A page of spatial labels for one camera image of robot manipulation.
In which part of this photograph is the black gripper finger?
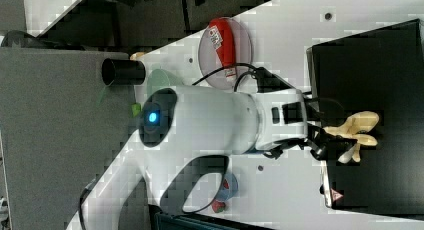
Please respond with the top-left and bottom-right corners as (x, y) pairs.
(326, 139), (357, 157)

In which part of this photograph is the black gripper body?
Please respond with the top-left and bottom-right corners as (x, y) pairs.
(266, 96), (344, 161)

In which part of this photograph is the peeled toy banana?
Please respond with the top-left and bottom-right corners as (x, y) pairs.
(324, 111), (380, 164)

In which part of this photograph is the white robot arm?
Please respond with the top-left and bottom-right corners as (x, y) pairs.
(66, 85), (355, 230)

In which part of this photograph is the black toaster oven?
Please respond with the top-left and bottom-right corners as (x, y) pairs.
(307, 19), (424, 219)

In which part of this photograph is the red strawberry in bowl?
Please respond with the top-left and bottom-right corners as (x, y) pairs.
(223, 179), (231, 189)

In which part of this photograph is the blue bowl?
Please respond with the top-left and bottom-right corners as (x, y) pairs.
(215, 172), (238, 202)

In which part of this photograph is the red ketchup bottle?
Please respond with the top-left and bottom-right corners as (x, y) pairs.
(207, 18), (237, 82)

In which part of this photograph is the red strawberry on table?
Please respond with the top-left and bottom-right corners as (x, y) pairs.
(211, 200), (226, 213)

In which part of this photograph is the green perforated colander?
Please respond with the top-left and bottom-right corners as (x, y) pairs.
(146, 69), (183, 95)

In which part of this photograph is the green plastic cup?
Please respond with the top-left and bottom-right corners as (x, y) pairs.
(131, 103), (141, 117)

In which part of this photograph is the black cylinder cup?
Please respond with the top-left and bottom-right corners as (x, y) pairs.
(101, 58), (146, 86)

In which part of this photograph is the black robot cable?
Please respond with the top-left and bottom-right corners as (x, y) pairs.
(191, 62), (261, 92)

